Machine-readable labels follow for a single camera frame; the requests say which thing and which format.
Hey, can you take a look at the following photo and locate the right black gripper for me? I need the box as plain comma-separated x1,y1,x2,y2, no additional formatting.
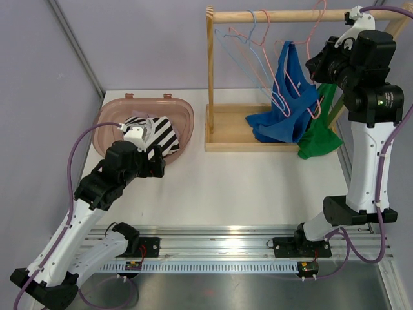
307,37,360,93

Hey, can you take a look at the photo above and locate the black white striped tank top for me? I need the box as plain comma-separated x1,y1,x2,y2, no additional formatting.
123,116,180,160

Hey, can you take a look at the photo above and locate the pink wire hanger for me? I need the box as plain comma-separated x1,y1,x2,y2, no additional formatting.
274,0,327,119
223,9,282,112

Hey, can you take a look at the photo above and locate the blue tank top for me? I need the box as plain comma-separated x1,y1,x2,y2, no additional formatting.
246,41,319,143

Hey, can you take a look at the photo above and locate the blue wire hanger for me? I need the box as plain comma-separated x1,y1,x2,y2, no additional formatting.
214,9,285,112

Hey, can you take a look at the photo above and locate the mauve pink tank top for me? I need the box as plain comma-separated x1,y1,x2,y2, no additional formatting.
132,110,180,138

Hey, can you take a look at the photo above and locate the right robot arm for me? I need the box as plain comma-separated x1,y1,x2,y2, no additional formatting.
292,30,404,256

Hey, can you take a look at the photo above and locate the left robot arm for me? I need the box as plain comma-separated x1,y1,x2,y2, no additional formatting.
10,141,165,309

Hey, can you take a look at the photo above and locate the green tank top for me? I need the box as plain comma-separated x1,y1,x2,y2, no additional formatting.
297,83,343,160

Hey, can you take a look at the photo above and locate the pink plastic basin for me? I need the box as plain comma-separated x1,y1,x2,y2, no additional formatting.
92,92,196,167

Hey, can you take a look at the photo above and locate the wooden clothes rack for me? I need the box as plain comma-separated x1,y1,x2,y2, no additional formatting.
204,4,413,154

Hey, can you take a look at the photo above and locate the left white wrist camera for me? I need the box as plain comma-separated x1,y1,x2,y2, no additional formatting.
119,123,146,152

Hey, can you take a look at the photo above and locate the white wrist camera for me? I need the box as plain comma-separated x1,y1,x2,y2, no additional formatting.
119,123,146,152
334,6,376,49

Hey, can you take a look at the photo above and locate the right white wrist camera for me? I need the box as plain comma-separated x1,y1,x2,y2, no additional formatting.
334,6,376,49

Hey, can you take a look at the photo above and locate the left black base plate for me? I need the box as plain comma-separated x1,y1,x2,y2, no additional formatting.
117,237,161,259

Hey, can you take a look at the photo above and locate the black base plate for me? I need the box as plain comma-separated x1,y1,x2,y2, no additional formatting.
272,237,332,258
117,237,161,259

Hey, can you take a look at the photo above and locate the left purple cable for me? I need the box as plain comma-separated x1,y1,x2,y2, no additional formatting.
12,121,139,309

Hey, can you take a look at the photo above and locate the white slotted cable duct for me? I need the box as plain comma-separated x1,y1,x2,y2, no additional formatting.
98,260,298,274

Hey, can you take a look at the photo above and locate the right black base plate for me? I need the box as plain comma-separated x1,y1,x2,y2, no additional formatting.
272,237,332,258

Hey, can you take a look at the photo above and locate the aluminium mounting rail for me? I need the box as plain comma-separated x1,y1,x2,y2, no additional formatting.
75,225,380,261

